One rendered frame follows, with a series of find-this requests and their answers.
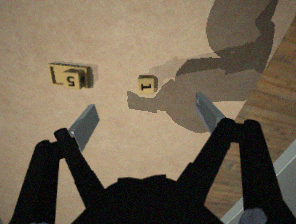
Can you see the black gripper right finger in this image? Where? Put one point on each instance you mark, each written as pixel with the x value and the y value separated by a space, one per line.
pixel 262 199

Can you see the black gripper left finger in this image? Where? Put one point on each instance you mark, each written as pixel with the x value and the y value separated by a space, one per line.
pixel 36 203

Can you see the tan cube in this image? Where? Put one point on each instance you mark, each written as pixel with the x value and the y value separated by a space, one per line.
pixel 146 84
pixel 74 79

